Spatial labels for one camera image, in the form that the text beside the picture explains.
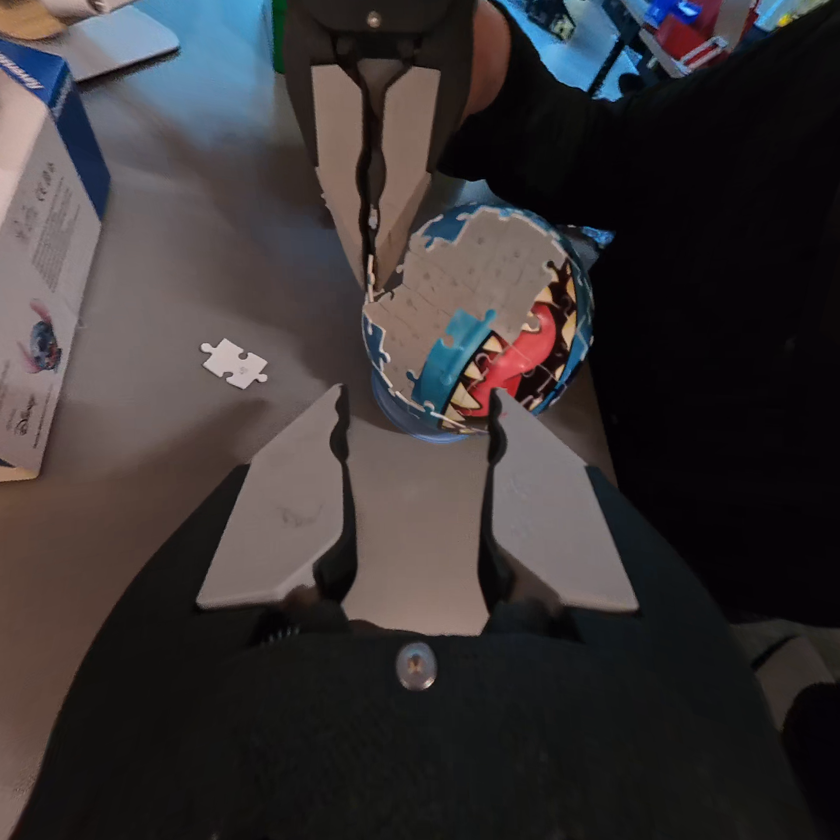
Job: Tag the blue plastic ball stand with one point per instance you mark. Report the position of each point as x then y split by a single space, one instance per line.
400 420

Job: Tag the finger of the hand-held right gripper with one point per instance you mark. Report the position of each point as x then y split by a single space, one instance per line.
334 131
410 144

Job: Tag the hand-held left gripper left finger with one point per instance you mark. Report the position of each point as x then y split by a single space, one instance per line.
282 525

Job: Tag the person's right forearm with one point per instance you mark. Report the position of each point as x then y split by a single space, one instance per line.
590 144

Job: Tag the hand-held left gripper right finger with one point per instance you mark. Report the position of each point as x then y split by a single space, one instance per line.
551 518

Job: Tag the green plastic object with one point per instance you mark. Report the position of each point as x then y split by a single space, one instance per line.
279 33

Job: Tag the red plastic crate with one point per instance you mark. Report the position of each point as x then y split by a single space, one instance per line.
682 33

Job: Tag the blue cartoon puzzle ball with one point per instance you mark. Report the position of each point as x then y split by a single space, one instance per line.
472 262

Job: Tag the person's right hand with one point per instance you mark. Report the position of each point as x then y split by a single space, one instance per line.
489 59

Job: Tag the single white-backed puzzle piece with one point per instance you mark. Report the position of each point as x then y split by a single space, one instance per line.
233 362

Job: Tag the white and blue puzzle box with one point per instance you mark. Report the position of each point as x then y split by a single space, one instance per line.
46 229

